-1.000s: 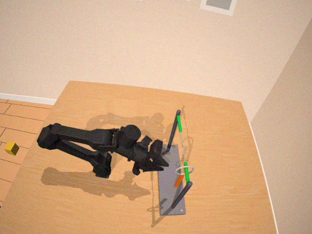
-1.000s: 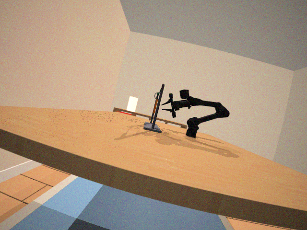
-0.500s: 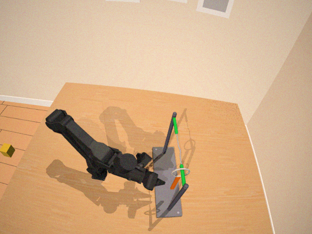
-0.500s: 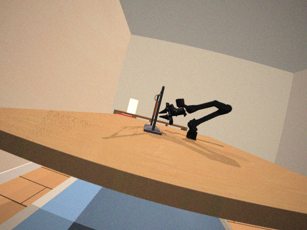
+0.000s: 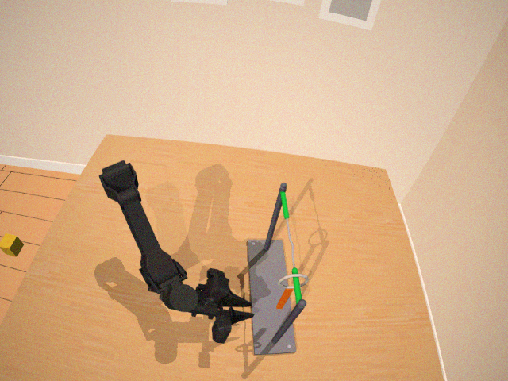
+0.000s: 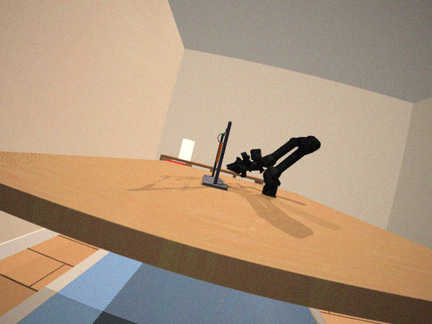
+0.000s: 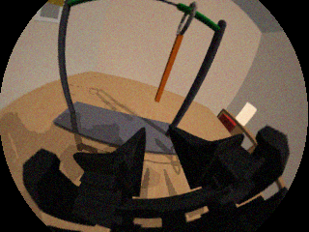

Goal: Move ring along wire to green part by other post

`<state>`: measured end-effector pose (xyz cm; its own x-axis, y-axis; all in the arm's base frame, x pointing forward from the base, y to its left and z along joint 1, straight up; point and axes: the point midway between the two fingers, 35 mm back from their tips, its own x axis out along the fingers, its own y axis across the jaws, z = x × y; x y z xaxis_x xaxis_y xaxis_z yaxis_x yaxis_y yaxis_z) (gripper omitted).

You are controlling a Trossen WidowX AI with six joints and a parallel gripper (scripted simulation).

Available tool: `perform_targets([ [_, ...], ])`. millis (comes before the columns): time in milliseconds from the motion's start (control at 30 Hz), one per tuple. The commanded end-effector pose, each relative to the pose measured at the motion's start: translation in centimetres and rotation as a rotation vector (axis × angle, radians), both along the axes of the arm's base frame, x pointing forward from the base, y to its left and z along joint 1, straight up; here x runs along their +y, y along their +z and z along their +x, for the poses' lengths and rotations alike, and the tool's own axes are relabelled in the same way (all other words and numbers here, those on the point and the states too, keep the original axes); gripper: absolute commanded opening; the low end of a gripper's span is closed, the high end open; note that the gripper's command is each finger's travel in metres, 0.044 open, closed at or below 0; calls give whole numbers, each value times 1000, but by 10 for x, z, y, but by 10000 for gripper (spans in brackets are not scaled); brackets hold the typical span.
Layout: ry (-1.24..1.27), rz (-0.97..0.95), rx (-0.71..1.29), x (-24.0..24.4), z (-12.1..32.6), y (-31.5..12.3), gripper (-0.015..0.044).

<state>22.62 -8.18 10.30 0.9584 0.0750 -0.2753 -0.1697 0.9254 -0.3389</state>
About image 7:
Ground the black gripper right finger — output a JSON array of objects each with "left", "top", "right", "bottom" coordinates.
[{"left": 169, "top": 124, "right": 244, "bottom": 189}]

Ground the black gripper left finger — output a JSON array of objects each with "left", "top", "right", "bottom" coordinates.
[{"left": 73, "top": 127, "right": 147, "bottom": 197}]

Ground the orange handle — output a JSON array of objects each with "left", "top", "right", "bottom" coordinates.
[{"left": 154, "top": 1, "right": 198, "bottom": 103}]

